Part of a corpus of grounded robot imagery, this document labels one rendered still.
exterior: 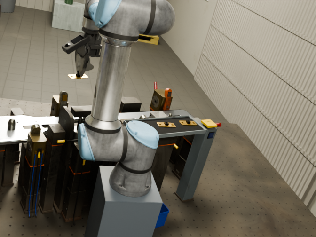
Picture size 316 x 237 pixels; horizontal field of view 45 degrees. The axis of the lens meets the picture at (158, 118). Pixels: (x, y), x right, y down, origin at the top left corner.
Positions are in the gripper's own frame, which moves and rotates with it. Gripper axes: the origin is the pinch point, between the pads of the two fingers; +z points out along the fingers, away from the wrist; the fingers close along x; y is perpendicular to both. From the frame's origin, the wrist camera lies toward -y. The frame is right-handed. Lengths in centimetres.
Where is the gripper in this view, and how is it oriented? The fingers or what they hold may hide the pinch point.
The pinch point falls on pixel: (78, 73)
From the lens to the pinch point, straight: 168.1
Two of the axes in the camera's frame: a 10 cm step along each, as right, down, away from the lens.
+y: 7.5, -1.1, 6.5
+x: -6.2, -4.8, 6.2
